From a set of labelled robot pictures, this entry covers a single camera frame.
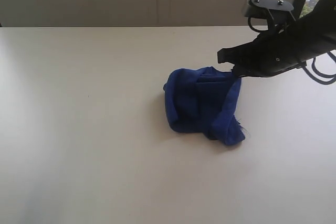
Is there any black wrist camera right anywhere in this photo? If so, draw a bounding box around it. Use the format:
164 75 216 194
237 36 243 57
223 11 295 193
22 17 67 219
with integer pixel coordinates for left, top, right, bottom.
242 0 296 34

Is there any blue towel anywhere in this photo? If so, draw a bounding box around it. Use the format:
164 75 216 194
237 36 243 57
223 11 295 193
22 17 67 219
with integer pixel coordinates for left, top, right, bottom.
163 67 245 146

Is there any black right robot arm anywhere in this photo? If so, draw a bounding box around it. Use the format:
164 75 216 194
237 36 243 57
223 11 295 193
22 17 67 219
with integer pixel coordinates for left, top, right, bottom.
217 0 335 78

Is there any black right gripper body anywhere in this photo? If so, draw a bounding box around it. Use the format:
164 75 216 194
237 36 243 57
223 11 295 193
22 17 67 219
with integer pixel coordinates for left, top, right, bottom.
246 11 335 77

